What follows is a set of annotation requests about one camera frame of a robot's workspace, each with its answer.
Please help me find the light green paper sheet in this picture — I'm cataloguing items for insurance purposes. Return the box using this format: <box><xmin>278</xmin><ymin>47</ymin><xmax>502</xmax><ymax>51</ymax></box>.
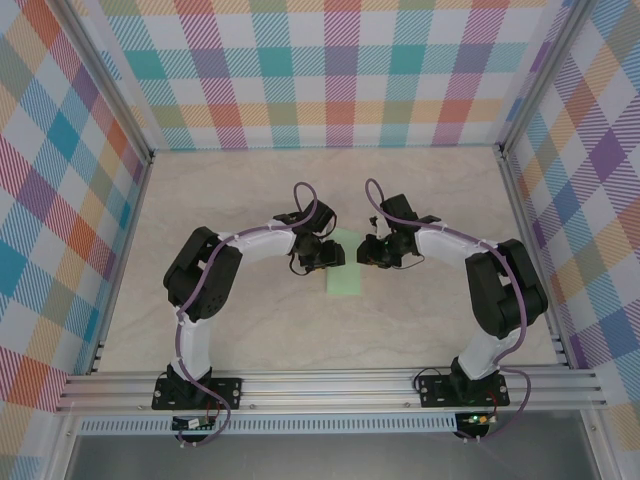
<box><xmin>324</xmin><ymin>227</ymin><xmax>362</xmax><ymax>297</ymax></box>

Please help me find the grey metal panel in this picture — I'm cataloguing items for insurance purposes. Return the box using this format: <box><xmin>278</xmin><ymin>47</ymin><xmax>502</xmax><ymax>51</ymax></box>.
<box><xmin>64</xmin><ymin>432</ymin><xmax>601</xmax><ymax>480</ymax></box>

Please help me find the small black circuit board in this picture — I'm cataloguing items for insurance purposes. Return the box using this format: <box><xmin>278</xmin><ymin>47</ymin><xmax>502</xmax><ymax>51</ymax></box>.
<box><xmin>171</xmin><ymin>415</ymin><xmax>217</xmax><ymax>431</ymax></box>

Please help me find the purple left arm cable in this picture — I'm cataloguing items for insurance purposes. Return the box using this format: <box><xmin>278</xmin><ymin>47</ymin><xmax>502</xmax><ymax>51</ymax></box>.
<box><xmin>172</xmin><ymin>180</ymin><xmax>321</xmax><ymax>448</ymax></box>

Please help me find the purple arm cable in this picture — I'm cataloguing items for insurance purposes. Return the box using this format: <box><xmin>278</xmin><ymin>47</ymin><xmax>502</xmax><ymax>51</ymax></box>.
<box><xmin>172</xmin><ymin>180</ymin><xmax>321</xmax><ymax>448</ymax></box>
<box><xmin>363</xmin><ymin>178</ymin><xmax>533</xmax><ymax>444</ymax></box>

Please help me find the thin black wire loop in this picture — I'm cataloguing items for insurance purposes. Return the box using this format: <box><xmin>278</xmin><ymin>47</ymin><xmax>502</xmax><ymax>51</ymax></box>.
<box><xmin>413</xmin><ymin>363</ymin><xmax>454</xmax><ymax>391</ymax></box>

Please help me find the aluminium mounting rail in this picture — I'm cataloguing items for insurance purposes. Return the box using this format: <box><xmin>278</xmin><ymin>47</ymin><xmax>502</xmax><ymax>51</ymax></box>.
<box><xmin>53</xmin><ymin>367</ymin><xmax>609</xmax><ymax>414</ymax></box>

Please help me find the aluminium table edge rail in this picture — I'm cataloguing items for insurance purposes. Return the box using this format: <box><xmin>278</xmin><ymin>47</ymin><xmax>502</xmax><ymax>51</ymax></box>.
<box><xmin>497</xmin><ymin>147</ymin><xmax>572</xmax><ymax>370</ymax></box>
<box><xmin>87</xmin><ymin>152</ymin><xmax>155</xmax><ymax>376</ymax></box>

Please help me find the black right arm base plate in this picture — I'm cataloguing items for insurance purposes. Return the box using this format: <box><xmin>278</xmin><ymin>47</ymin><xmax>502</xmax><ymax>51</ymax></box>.
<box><xmin>417</xmin><ymin>375</ymin><xmax>510</xmax><ymax>409</ymax></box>

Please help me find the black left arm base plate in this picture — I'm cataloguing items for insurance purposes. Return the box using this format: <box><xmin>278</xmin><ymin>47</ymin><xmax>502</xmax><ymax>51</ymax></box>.
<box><xmin>152</xmin><ymin>377</ymin><xmax>244</xmax><ymax>411</ymax></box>

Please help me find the slotted grey cable duct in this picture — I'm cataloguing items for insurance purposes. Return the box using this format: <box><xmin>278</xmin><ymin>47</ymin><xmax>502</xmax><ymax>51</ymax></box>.
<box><xmin>78</xmin><ymin>413</ymin><xmax>459</xmax><ymax>435</ymax></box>

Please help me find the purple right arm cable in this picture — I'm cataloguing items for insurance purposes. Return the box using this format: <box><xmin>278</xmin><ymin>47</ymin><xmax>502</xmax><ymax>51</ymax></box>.
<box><xmin>363</xmin><ymin>178</ymin><xmax>533</xmax><ymax>444</ymax></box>

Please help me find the aluminium frame post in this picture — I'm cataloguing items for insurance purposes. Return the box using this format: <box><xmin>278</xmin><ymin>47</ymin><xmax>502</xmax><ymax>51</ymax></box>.
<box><xmin>49</xmin><ymin>0</ymin><xmax>156</xmax><ymax>164</ymax></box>
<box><xmin>497</xmin><ymin>0</ymin><xmax>594</xmax><ymax>156</ymax></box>

